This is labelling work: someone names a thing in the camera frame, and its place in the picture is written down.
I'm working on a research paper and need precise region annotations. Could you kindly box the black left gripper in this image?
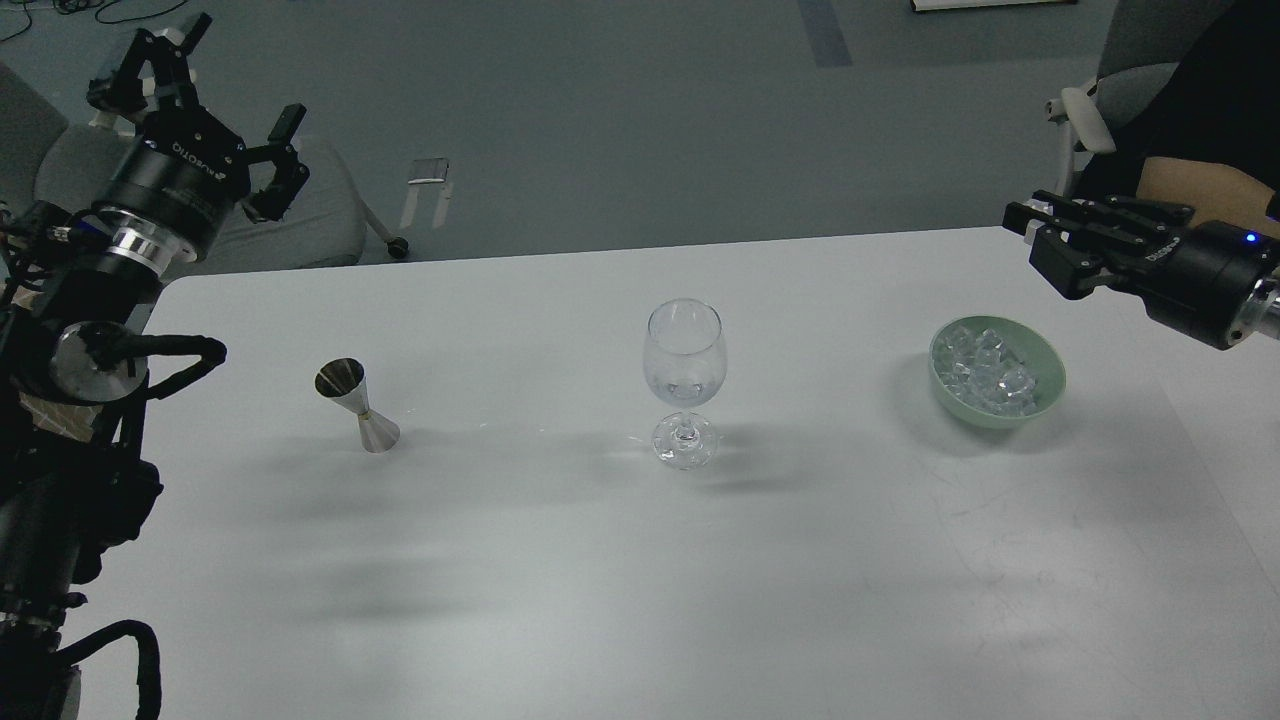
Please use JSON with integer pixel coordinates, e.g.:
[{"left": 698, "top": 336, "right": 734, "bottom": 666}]
[{"left": 87, "top": 12, "right": 310, "bottom": 266}]

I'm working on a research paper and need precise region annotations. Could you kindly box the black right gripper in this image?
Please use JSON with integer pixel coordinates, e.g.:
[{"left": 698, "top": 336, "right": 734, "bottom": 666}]
[{"left": 1002, "top": 190, "right": 1279, "bottom": 350}]

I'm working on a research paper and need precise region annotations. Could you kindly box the steel double jigger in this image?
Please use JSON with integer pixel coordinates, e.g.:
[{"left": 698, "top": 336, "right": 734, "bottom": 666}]
[{"left": 314, "top": 357, "right": 401, "bottom": 454}]

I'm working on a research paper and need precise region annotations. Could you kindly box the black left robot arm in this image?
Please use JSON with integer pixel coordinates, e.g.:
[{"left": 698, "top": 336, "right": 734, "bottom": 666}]
[{"left": 3, "top": 13, "right": 310, "bottom": 719}]

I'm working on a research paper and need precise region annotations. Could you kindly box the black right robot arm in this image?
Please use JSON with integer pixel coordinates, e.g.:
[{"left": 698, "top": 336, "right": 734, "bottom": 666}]
[{"left": 1002, "top": 191, "right": 1279, "bottom": 351}]

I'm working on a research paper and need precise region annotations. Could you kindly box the clear ice cubes pile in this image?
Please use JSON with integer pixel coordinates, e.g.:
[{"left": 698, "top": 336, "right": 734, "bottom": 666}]
[{"left": 931, "top": 325, "right": 1041, "bottom": 416}]

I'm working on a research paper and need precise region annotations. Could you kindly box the clear wine glass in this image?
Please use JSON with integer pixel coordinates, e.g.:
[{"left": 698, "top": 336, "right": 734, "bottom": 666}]
[{"left": 643, "top": 299, "right": 728, "bottom": 470}]

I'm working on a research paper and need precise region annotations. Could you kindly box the grey office chair left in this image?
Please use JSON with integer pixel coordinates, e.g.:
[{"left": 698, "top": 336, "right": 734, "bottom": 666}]
[{"left": 1, "top": 67, "right": 393, "bottom": 281}]

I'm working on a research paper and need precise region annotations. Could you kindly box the grey office chair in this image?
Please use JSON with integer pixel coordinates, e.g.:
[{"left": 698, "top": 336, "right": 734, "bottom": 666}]
[
  {"left": 1044, "top": 1, "right": 1231, "bottom": 195},
  {"left": 1, "top": 67, "right": 393, "bottom": 281}
]

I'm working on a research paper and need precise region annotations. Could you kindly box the seated person black shirt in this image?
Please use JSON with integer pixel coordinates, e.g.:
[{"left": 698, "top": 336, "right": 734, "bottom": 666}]
[{"left": 1074, "top": 1, "right": 1279, "bottom": 237}]

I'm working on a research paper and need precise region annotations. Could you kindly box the green bowl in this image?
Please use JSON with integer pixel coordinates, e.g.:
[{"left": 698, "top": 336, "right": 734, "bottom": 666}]
[{"left": 925, "top": 315, "right": 1068, "bottom": 430}]

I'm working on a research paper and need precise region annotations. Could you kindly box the grey office chair right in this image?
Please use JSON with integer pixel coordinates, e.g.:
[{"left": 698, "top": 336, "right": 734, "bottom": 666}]
[{"left": 1044, "top": 1, "right": 1231, "bottom": 195}]

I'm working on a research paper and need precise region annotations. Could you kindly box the metal floor plate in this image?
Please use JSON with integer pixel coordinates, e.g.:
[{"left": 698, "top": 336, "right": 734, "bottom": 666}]
[{"left": 406, "top": 158, "right": 451, "bottom": 186}]

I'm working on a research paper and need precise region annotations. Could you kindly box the beige checkered cloth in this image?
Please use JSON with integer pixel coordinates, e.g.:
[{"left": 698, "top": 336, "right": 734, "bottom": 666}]
[{"left": 18, "top": 393, "right": 101, "bottom": 443}]

